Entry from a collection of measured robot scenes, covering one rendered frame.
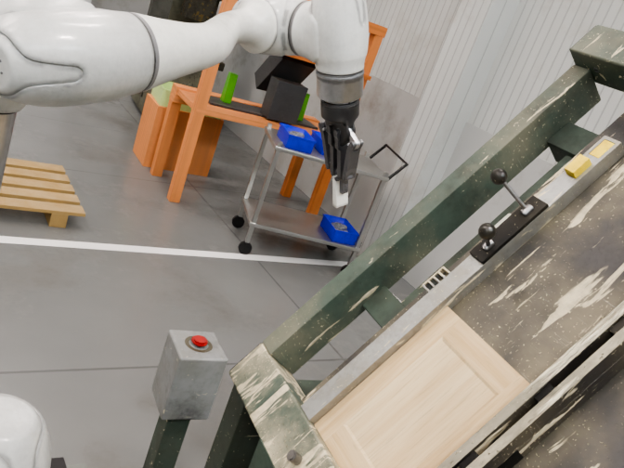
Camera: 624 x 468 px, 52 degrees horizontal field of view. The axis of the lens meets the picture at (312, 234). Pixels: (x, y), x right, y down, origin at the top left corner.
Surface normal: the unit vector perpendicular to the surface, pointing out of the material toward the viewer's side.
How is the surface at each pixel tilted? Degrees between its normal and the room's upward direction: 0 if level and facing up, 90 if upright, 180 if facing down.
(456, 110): 90
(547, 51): 90
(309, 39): 115
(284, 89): 90
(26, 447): 61
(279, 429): 56
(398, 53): 90
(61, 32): 45
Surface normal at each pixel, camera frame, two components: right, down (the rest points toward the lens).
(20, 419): 0.42, -0.84
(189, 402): 0.40, 0.45
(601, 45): -0.53, -0.60
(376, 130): -0.81, -0.08
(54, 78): 0.57, 0.57
